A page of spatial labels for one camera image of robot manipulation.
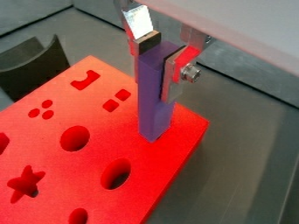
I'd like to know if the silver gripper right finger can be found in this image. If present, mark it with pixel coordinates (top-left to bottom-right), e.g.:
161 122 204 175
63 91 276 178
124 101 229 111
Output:
161 24 210 104

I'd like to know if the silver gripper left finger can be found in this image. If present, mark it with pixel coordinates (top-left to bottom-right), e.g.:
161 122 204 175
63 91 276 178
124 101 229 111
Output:
113 0 161 56

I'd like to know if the purple rectangular peg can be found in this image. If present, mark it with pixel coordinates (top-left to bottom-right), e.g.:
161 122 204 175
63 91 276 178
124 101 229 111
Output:
137 41 178 142

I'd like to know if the dark grey curved holder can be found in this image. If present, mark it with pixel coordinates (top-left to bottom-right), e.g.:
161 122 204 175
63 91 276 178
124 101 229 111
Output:
0 35 70 102

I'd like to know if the red shape sorter block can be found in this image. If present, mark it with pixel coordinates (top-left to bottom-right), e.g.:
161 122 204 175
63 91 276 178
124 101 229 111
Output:
0 56 208 224

